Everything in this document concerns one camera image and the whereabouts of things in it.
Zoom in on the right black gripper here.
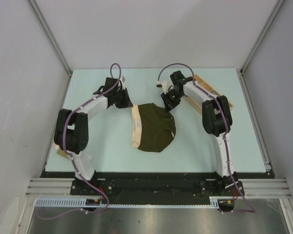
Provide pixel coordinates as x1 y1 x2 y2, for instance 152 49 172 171
161 89 184 113

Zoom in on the aluminium frame post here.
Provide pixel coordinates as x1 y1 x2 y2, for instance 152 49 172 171
239 0 286 75
26 0 72 77

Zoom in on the right aluminium frame post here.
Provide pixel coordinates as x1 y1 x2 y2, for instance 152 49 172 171
239 0 286 75

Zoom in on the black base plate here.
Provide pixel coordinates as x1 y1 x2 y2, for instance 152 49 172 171
42 172 272 209

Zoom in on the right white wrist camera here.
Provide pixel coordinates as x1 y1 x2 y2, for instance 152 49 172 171
156 80 169 94

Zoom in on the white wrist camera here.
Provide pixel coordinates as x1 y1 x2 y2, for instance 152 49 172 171
118 76 126 90
156 80 169 94

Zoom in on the wooden compartment box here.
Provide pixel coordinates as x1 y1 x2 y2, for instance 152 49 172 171
183 75 222 115

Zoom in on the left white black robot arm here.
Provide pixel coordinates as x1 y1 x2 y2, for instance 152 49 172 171
54 76 133 195

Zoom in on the left aluminium frame post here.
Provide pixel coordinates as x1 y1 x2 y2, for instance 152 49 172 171
26 0 72 77

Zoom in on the aluminium front rail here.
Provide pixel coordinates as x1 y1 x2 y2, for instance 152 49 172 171
25 178 292 199

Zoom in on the olive green underwear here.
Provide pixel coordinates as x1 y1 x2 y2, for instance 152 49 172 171
131 103 176 153

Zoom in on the slotted cable duct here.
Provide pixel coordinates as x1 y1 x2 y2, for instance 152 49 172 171
35 197 233 209

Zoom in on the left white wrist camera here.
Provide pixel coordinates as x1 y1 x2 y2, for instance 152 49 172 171
118 76 126 90

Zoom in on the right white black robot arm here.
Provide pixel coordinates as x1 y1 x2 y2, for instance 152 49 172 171
157 71 235 177

